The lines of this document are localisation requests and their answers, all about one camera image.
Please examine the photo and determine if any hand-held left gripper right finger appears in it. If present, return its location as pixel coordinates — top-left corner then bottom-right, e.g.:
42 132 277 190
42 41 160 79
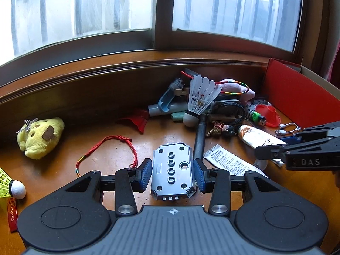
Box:
193 158 279 216

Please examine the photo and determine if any white printed sachet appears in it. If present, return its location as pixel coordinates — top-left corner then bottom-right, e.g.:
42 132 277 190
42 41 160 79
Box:
203 144 269 177

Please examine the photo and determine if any black pen with gold band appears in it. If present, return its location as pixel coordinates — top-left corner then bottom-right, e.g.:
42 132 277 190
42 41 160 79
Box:
193 114 208 160

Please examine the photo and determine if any open red cardboard box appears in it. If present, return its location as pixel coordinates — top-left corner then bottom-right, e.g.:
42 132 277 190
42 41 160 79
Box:
262 58 340 130

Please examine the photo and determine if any wooden desktop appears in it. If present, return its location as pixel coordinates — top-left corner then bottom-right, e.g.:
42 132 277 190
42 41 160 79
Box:
0 50 335 234

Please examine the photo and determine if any white usb cable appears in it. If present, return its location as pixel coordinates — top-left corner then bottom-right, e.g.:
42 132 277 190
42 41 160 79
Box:
275 122 302 136

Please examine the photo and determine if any red plastic cone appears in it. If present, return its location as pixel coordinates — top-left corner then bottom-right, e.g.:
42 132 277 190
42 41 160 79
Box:
255 104 282 127

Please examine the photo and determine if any red-haired small figurine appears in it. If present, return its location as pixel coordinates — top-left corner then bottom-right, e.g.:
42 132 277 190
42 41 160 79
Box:
208 121 226 137

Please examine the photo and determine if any grey plastic pipe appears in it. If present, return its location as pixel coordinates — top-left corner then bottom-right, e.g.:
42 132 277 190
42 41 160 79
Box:
147 102 189 118

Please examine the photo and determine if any neat white feather shuttlecock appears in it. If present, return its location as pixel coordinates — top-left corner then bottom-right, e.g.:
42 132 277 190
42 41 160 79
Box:
183 75 222 126

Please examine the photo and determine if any white squeeze tube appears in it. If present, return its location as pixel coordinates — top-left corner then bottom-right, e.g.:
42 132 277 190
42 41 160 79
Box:
237 124 288 149

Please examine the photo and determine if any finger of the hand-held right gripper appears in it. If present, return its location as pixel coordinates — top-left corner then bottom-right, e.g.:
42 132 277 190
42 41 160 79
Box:
254 144 289 161
285 120 340 145

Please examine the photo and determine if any metal framed window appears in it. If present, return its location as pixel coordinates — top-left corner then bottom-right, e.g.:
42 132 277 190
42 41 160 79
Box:
0 0 306 67

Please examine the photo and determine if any yellow plush toy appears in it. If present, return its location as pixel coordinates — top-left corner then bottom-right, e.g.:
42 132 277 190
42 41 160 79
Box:
16 116 65 160

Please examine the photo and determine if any black-haired small figurine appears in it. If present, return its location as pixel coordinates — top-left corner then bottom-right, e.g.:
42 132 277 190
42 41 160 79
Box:
222 123 237 138

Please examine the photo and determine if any red plastic fin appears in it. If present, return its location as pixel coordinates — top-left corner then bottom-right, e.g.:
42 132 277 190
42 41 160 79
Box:
117 108 150 134

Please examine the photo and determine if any grey fluffy tuft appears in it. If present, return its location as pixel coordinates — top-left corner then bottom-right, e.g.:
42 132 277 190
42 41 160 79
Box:
170 78 186 91

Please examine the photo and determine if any dark metal plate with holes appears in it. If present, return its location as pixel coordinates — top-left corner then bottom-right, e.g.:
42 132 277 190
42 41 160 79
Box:
244 98 273 115

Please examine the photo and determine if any pink plush toy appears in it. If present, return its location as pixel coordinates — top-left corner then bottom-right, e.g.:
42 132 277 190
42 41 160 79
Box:
216 79 256 102

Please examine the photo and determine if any rainbow cord bracelet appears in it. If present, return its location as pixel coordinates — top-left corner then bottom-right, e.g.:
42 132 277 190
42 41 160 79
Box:
214 80 251 95

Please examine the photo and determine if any red flat packet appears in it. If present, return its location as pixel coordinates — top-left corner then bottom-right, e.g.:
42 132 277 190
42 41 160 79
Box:
7 198 19 234

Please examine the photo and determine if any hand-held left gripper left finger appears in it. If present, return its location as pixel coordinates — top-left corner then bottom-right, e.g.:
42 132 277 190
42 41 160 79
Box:
62 158 153 216

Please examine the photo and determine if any grey metal plate with holes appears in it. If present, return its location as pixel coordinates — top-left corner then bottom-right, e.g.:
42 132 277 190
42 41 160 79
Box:
150 142 197 201

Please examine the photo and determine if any blue plastic clip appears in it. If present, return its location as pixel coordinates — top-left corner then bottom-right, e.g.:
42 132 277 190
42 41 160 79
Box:
158 86 181 113

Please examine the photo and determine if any yellow plastic shuttlecock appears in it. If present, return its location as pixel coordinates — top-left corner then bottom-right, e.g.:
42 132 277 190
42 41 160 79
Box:
0 167 26 200

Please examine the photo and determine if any red cord bracelet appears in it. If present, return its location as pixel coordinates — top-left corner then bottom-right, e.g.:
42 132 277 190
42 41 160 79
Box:
76 135 139 177

